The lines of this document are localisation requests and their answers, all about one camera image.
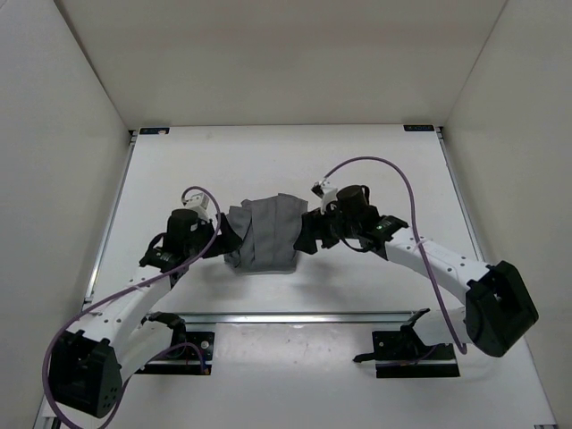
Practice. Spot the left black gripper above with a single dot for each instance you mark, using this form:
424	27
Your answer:
227	239

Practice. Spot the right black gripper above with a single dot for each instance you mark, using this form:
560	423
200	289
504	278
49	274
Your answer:
315	229

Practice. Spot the grey pleated skirt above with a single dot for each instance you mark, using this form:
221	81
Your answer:
268	228

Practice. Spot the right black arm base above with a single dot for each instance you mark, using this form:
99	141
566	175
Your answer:
401	354

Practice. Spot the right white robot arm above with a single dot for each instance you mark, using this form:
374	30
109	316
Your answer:
496	308

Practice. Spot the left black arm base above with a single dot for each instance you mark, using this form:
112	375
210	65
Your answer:
186	360

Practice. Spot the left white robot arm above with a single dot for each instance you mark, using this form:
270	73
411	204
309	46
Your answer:
91	360

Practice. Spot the left blue corner label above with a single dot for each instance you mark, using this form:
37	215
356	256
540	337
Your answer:
154	131

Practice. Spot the blue corner label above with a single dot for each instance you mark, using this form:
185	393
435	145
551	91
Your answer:
154	131
418	128

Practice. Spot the right blue corner label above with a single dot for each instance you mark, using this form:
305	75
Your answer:
418	128

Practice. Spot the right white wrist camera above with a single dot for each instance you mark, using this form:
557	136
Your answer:
327	194

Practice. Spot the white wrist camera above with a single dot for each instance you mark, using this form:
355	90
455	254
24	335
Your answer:
327	194
197	201

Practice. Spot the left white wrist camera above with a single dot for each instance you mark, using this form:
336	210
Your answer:
197	201

